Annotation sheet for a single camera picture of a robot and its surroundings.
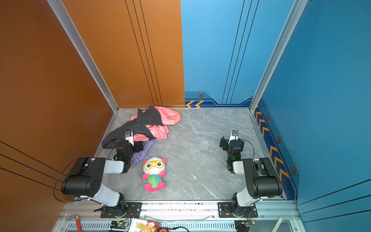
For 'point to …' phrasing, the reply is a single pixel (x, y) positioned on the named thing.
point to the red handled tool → (79, 226)
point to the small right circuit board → (248, 224)
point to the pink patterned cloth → (167, 117)
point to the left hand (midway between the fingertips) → (134, 138)
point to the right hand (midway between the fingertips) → (230, 137)
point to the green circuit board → (117, 224)
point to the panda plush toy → (154, 168)
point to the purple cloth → (139, 155)
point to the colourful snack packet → (143, 225)
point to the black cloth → (149, 116)
